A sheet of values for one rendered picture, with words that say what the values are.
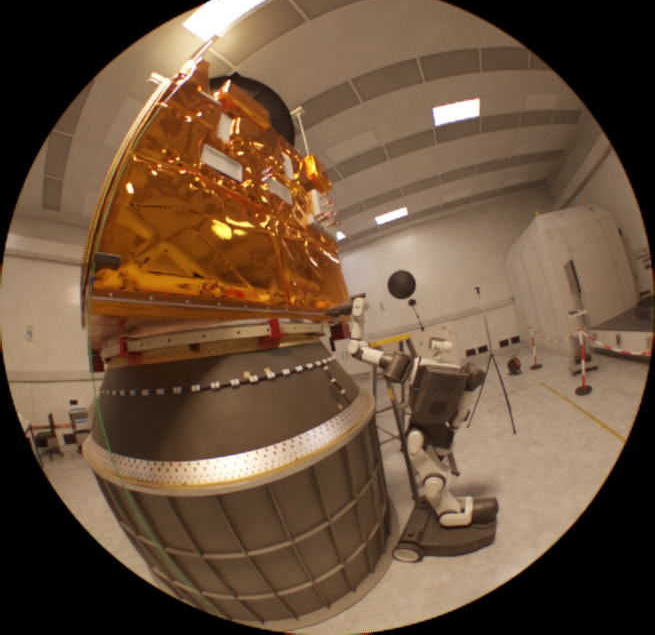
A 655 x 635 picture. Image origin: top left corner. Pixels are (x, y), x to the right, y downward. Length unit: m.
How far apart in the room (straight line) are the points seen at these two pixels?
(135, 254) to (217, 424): 0.66
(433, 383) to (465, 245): 7.90
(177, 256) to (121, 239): 0.23
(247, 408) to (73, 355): 5.63
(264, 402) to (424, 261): 8.02
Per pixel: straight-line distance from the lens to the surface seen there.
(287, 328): 1.14
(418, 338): 4.27
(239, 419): 0.90
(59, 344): 6.30
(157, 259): 0.88
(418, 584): 1.76
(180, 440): 0.93
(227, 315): 1.02
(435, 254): 8.60
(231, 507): 0.94
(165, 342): 1.03
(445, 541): 1.74
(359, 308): 1.31
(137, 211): 0.94
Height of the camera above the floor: 1.57
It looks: 10 degrees up
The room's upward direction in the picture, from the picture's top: 11 degrees counter-clockwise
